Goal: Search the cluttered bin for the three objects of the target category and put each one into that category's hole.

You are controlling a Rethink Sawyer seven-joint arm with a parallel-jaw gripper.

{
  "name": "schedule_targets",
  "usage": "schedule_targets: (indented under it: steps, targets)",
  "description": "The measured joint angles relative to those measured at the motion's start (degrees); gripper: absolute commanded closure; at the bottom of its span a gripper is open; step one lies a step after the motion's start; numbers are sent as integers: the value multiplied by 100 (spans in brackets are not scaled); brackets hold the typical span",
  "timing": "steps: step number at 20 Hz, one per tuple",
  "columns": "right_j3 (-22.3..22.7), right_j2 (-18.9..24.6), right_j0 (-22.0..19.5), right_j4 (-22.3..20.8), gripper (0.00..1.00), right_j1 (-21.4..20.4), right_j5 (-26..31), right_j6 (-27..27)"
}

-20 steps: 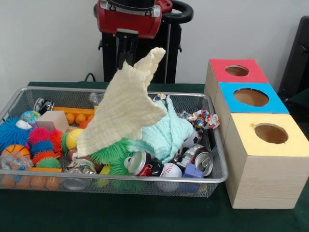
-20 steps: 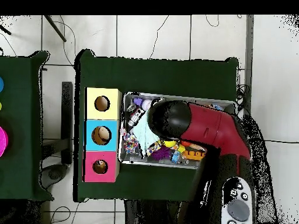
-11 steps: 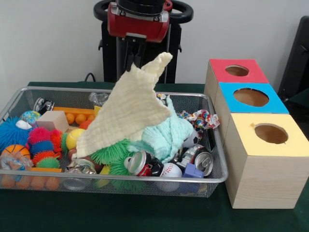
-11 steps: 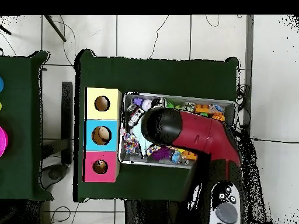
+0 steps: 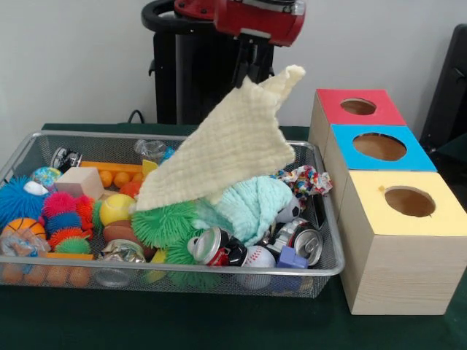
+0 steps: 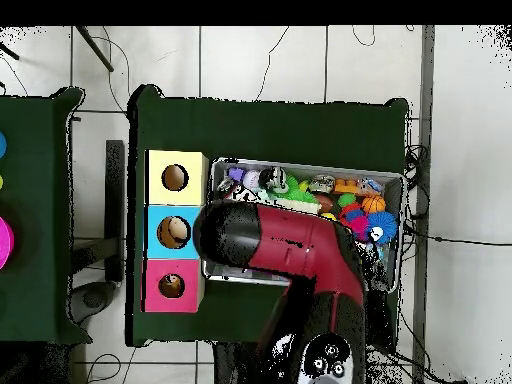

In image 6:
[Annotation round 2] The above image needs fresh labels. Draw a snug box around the cream knitted cloth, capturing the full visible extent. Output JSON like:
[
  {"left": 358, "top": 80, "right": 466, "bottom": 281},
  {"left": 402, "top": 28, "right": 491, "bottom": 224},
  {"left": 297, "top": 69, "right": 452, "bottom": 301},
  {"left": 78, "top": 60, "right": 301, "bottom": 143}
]
[{"left": 275, "top": 199, "right": 323, "bottom": 214}]

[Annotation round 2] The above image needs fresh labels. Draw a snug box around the white toy baseball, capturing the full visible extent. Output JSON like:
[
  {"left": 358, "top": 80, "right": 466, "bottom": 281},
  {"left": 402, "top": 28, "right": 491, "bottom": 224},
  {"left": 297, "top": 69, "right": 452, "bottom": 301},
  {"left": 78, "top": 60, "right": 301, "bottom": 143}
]
[{"left": 242, "top": 169, "right": 264, "bottom": 192}]

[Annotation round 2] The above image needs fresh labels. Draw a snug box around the long orange toy brick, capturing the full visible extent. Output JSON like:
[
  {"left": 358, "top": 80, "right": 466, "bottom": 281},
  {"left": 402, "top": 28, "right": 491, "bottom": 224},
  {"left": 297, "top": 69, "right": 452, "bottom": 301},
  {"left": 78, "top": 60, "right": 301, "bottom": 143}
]
[{"left": 334, "top": 179, "right": 384, "bottom": 197}]

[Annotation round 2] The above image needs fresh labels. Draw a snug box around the black tripod leg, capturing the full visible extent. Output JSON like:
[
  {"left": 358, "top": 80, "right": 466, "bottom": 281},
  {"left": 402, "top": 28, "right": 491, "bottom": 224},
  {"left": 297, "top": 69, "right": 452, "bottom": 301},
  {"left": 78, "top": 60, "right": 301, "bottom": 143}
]
[{"left": 75, "top": 26, "right": 115, "bottom": 73}]

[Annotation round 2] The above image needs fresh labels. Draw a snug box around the dark green table cloth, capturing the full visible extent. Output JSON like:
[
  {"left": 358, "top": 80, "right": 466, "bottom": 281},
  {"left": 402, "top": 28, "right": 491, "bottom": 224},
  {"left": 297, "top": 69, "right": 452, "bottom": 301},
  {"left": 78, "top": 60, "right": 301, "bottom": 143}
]
[{"left": 126, "top": 83, "right": 411, "bottom": 353}]

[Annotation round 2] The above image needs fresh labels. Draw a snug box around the green side table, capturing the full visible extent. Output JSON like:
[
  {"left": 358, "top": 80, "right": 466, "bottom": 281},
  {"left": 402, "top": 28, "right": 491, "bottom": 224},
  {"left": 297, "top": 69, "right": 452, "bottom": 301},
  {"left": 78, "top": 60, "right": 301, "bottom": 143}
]
[{"left": 0, "top": 86, "right": 93, "bottom": 345}]

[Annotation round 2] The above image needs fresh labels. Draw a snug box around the red crushed can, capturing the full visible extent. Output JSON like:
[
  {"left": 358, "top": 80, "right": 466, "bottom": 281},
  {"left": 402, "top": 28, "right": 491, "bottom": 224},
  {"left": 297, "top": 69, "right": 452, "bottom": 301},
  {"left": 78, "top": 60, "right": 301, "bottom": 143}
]
[{"left": 259, "top": 166, "right": 288, "bottom": 193}]

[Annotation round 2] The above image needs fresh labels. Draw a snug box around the wooden box with three holes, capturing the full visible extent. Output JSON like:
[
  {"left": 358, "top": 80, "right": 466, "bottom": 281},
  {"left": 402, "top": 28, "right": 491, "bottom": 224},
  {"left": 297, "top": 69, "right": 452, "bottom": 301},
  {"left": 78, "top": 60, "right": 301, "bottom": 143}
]
[{"left": 143, "top": 149, "right": 210, "bottom": 314}]

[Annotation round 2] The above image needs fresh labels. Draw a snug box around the pink disc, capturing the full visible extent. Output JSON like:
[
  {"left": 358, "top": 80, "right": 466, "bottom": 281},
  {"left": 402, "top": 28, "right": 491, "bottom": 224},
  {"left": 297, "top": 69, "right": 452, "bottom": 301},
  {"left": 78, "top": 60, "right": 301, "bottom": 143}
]
[{"left": 0, "top": 215, "right": 16, "bottom": 272}]

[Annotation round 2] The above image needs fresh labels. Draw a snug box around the orange toy basketball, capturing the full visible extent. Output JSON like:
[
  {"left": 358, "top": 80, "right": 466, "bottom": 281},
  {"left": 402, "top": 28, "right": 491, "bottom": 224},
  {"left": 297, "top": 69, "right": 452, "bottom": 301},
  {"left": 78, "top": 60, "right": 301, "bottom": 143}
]
[{"left": 362, "top": 195, "right": 388, "bottom": 215}]

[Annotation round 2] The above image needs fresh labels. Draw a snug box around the blue spiky ball with eyes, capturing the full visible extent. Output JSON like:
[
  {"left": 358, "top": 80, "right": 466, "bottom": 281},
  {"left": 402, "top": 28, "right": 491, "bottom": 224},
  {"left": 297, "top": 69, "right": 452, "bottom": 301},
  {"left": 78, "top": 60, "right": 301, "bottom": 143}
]
[{"left": 366, "top": 211, "right": 399, "bottom": 245}]

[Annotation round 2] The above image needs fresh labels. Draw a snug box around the green spiky ball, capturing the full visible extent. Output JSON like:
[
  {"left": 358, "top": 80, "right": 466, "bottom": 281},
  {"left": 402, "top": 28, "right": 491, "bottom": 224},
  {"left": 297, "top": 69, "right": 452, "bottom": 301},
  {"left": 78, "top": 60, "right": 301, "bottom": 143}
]
[{"left": 279, "top": 175, "right": 321, "bottom": 205}]

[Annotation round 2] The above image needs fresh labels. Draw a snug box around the shallow clear mesh bin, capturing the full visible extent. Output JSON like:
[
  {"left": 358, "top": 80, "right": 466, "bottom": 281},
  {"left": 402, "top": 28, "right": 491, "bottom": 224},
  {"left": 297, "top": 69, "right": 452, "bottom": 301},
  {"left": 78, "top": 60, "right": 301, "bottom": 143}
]
[{"left": 203, "top": 158, "right": 405, "bottom": 295}]

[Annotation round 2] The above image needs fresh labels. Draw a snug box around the black cable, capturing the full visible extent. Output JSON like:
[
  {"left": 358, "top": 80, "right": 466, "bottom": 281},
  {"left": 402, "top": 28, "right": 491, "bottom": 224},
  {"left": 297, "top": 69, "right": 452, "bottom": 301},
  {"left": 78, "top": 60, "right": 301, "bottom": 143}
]
[{"left": 403, "top": 227, "right": 512, "bottom": 248}]

